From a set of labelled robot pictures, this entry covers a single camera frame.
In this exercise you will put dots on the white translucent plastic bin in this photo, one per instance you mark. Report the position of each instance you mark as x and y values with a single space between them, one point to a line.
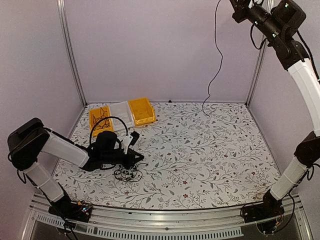
121 110

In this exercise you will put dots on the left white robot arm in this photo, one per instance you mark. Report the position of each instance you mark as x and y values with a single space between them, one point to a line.
31 140

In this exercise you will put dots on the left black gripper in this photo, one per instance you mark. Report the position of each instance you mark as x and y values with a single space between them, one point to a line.
131 158

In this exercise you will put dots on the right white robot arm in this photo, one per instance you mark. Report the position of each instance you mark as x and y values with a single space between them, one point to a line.
279 26

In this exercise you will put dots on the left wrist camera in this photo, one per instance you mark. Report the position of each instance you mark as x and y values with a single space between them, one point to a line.
129 140

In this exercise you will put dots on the front aluminium rail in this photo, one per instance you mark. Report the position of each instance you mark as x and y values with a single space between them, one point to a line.
110 223

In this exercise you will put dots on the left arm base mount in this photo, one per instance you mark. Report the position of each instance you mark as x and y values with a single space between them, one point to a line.
71 210

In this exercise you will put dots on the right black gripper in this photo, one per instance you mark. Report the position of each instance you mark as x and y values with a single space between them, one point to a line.
239 6

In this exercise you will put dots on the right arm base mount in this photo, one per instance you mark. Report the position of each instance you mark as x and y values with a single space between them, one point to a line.
270 211

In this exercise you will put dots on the right aluminium frame post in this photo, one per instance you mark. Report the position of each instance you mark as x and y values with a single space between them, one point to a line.
258 65

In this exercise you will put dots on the right yellow plastic bin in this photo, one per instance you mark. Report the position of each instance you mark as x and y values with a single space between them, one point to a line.
142 111

